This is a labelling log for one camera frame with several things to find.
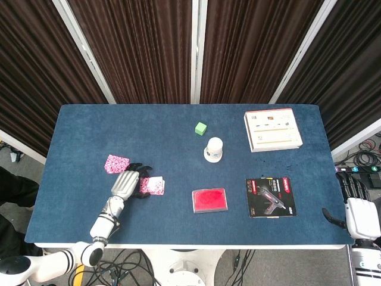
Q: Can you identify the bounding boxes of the black cable with green connector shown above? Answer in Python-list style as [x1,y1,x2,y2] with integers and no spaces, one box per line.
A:
[224,248,257,286]

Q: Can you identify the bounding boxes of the black fabric item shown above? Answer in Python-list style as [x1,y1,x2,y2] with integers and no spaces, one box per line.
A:
[0,166,41,260]

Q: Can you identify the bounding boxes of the black floor cable bundle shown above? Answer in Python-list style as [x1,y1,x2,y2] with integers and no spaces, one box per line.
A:
[70,248,157,286]

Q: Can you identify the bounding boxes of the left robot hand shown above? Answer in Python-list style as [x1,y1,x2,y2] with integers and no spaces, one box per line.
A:
[110,162,154,201]

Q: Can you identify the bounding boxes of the coiled black floor cables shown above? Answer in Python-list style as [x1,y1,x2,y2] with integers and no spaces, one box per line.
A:
[355,135,381,167]

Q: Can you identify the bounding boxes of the white partition rail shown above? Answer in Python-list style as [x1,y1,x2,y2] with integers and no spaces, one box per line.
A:
[0,129,47,164]
[330,118,381,158]

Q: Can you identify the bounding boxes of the white partition post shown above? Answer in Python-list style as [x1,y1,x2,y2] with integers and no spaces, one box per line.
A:
[190,0,208,104]
[52,0,116,104]
[268,0,339,104]

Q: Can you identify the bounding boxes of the white cardboard box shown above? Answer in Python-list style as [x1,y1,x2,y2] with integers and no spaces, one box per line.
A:
[243,108,304,153]

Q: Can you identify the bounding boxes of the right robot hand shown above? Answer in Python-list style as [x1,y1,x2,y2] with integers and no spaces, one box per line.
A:
[322,172,381,239]

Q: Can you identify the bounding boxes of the white pedestal base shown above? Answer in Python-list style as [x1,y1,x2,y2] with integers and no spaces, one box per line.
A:
[142,248,224,286]

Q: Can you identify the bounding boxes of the blue felt table cover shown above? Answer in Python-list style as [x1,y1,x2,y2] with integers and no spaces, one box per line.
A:
[24,103,352,246]

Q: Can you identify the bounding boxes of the dark brown pleated curtain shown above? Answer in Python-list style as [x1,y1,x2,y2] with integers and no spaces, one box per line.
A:
[278,0,381,150]
[67,0,193,104]
[199,0,324,104]
[0,0,108,157]

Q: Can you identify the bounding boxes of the red ink pad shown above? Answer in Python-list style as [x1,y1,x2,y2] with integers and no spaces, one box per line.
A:
[192,187,229,214]

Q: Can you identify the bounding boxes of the black power strip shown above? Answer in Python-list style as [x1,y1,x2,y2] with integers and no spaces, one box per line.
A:
[335,166,381,174]

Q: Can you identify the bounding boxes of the white round jar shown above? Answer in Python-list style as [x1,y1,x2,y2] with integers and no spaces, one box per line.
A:
[203,136,224,163]

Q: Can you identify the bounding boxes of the black glue gun package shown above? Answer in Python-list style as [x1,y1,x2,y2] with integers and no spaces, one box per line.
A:
[245,176,298,219]

